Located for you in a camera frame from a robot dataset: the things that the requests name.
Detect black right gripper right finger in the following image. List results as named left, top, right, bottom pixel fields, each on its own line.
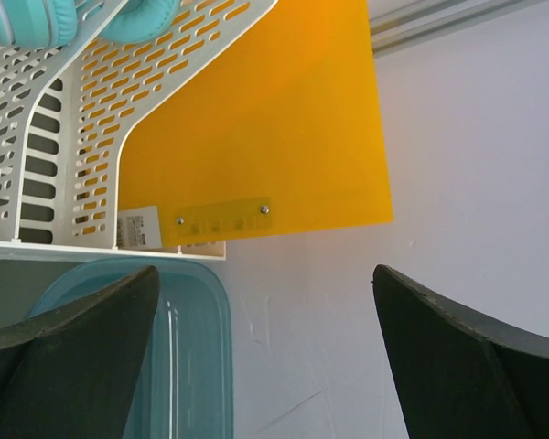
left=372, top=265, right=549, bottom=438

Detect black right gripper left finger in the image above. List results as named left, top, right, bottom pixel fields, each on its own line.
left=0, top=266, right=160, bottom=438

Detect translucent teal plastic bin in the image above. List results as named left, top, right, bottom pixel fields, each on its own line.
left=28, top=257, right=233, bottom=438

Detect white slotted file organizer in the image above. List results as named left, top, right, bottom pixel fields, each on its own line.
left=0, top=1, right=274, bottom=261

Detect orange plastic folder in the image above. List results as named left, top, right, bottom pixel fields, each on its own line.
left=80, top=0, right=394, bottom=251

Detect teal headphones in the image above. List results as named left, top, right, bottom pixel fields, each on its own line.
left=0, top=0, right=180, bottom=48

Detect right aluminium corner post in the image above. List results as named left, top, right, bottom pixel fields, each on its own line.
left=369, top=0, right=542, bottom=59

